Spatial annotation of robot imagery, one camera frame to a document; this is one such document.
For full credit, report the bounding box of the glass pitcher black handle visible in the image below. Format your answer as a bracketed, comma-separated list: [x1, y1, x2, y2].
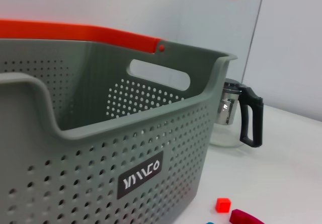
[210, 78, 264, 149]

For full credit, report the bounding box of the orange bin handle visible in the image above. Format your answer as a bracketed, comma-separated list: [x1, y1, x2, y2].
[0, 19, 166, 54]

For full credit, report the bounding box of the dark red brick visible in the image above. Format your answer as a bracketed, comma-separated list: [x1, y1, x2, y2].
[229, 208, 264, 224]

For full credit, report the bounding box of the small red brick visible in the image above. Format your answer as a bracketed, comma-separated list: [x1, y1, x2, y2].
[215, 197, 232, 213]

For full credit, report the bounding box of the grey-green perforated storage bin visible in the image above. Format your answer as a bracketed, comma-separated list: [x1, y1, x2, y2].
[0, 38, 238, 224]

